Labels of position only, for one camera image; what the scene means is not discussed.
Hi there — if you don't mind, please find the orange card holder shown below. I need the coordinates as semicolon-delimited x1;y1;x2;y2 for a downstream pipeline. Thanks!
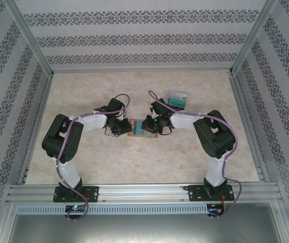
127;118;159;139

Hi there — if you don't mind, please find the teal card with black stripe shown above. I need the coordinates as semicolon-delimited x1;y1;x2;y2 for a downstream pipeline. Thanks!
168;98;187;107

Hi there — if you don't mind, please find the pale grey plastic card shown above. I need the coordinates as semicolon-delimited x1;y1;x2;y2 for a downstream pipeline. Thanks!
169;91;187;99

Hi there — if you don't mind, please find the circuit board with green light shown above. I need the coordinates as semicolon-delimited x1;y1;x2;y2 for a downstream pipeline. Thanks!
65;205;87;213

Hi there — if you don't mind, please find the grey metal sheet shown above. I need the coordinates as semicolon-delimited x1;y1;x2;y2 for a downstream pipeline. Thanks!
0;215;289;243

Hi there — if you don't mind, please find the small dark circuit board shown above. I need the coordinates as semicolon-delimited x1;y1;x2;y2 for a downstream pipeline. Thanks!
207;204;225;216

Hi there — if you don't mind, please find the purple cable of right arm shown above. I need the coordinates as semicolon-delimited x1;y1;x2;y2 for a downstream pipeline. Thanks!
147;90;241;218

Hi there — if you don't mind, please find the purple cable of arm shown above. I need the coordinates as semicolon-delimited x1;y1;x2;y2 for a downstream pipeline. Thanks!
55;93;132;222
147;90;241;218

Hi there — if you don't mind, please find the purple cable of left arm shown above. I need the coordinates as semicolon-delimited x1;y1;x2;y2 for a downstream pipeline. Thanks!
55;93;132;222

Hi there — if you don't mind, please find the aluminium mounting rail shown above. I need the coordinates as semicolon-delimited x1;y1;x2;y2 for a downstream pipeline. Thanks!
6;184;281;203

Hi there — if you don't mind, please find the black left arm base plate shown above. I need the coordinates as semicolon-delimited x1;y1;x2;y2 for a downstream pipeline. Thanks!
53;186;100;203

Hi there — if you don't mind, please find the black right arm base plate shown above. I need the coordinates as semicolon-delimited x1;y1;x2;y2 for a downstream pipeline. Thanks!
187;184;234;203

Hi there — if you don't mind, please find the slotted grey cable duct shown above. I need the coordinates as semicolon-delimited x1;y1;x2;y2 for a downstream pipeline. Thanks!
16;204;208;215

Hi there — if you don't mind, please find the aluminium side rail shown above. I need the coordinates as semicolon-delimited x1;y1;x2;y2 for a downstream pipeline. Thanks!
17;75;54;185
229;74;271;182

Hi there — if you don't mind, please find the aluminium frame post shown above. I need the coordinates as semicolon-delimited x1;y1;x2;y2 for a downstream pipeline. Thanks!
2;0;55;76
228;0;278;75

